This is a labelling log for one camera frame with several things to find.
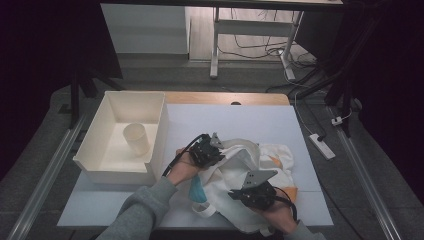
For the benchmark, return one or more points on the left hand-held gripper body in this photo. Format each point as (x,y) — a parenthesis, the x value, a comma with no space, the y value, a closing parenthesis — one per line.
(206,153)

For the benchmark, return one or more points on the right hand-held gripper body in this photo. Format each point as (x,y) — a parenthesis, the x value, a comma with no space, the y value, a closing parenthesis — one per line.
(260,196)

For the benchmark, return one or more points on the white tote bag coloured patches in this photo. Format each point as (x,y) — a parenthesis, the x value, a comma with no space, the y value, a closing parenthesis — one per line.
(233,166)

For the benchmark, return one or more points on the white paper cup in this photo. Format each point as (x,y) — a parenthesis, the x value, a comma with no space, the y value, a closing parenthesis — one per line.
(136,136)

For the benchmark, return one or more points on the white storage box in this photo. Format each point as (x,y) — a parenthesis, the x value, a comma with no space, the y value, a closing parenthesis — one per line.
(133,103)

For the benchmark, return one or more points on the person's right hand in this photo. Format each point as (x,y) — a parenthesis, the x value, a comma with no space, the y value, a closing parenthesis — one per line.
(281,216)

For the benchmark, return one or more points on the person's left hand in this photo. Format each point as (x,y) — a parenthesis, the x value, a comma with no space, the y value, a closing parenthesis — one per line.
(181,170)

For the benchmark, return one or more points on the white power strip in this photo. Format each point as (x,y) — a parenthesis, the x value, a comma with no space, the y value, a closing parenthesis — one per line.
(321,146)

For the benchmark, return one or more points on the small white plug adapter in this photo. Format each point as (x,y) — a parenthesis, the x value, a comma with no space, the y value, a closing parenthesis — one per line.
(336,121)

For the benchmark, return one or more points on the black stand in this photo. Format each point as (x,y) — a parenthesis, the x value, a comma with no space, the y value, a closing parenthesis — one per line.
(346,96)
(75,96)

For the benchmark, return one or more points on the white cabinet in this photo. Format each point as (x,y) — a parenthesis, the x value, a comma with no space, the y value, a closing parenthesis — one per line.
(143,30)

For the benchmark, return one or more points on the metal floor rail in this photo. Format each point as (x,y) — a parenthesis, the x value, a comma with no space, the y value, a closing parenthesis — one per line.
(46,176)
(363,180)

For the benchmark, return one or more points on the white desk frame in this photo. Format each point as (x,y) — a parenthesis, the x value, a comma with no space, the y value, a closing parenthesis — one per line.
(253,28)

